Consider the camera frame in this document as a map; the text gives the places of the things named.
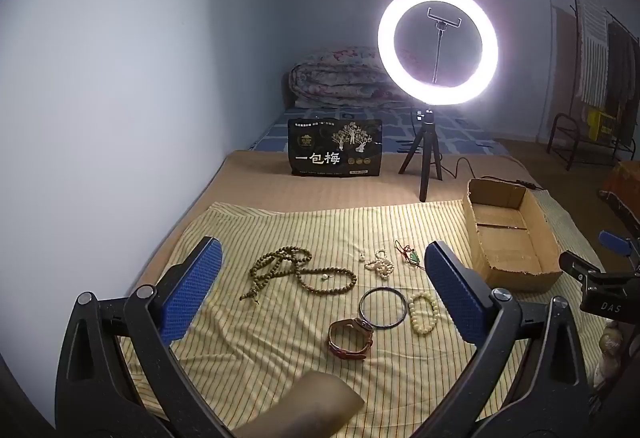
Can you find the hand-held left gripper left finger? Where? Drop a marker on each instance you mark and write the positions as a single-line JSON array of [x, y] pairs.
[[192, 288]]

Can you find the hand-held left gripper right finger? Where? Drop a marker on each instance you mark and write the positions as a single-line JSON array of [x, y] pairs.
[[452, 288]]

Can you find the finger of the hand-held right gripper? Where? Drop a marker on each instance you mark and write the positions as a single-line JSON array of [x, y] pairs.
[[615, 242], [582, 275]]

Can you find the cardboard box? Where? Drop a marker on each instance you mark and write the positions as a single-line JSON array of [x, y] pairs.
[[505, 248]]

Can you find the person's right hand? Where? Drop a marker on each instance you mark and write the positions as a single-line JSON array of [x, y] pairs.
[[610, 348]]

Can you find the orange brown carton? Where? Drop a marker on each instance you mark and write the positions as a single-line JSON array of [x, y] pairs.
[[629, 178]]

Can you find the dark metal bangle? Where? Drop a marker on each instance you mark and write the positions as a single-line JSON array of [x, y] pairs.
[[361, 308]]

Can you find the yellow striped cloth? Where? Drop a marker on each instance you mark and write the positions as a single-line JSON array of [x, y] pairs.
[[280, 368]]

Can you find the yellow box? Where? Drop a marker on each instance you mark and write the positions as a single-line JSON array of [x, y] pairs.
[[601, 124]]

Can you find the tan woven mat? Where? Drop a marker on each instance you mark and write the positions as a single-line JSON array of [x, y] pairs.
[[260, 183]]

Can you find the black tripod stand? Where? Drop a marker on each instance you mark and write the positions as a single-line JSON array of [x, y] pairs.
[[425, 158]]

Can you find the dark hanging garment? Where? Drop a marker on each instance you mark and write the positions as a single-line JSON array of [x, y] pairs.
[[625, 73]]

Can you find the blue patterned bedsheet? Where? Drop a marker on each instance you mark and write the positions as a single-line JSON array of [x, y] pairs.
[[395, 128]]

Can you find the black snack bag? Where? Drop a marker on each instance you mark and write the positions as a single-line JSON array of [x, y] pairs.
[[335, 148]]

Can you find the white knitted garment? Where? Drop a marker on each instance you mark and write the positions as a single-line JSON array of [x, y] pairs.
[[592, 53]]

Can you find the folded floral quilt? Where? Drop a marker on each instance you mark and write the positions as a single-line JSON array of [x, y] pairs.
[[335, 78]]

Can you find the black phone holder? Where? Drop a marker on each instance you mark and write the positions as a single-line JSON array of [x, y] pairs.
[[441, 26]]

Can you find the black metal frame rack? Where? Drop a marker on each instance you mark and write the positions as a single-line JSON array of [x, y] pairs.
[[565, 123]]

